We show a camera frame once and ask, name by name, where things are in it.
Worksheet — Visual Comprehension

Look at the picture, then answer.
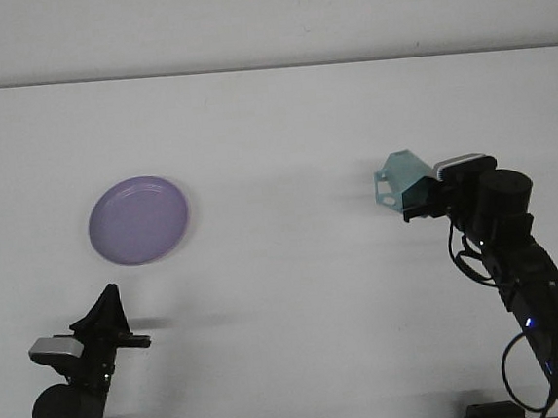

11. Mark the pale blue hexagonal cup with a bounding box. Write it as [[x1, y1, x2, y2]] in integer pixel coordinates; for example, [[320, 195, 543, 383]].
[[370, 147, 439, 216]]

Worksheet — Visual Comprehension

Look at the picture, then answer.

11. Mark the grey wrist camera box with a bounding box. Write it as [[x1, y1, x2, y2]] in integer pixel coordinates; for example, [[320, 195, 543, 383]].
[[428, 150, 498, 183], [26, 334, 86, 366]]

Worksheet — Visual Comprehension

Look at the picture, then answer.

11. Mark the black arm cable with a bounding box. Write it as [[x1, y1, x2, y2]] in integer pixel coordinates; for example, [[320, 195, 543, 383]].
[[444, 212, 558, 418]]

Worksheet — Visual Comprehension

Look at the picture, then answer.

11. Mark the purple round plate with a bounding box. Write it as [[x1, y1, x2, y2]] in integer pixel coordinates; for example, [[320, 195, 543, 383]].
[[84, 171, 196, 270]]

